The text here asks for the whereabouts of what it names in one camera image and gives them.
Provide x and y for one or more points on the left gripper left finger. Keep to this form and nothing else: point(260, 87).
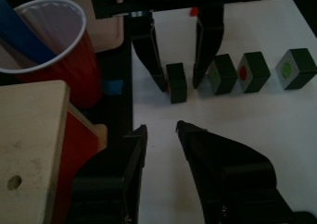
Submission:
point(108, 184)

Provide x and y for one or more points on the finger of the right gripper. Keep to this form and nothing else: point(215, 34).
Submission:
point(208, 42)
point(149, 48)

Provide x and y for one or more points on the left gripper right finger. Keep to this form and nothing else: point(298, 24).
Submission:
point(236, 184)

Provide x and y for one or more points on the toy sushi roll piece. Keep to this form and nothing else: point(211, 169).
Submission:
point(177, 84)

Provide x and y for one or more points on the red toy knife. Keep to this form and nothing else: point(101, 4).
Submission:
point(193, 11)

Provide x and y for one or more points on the toy sushi roll green centre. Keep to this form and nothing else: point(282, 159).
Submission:
point(223, 75)
point(296, 68)

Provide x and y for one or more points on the pinkish-brown square plate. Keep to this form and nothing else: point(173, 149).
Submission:
point(105, 27)

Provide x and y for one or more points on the white cutting board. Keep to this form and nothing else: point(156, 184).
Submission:
point(248, 126)

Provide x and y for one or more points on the blue tape square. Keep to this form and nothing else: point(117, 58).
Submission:
point(113, 87)

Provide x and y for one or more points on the red plastic cup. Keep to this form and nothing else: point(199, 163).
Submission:
point(74, 67)

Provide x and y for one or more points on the wooden box with red front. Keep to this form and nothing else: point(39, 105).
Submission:
point(29, 141)

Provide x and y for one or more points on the blue plastic utensil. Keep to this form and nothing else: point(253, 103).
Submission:
point(21, 33)

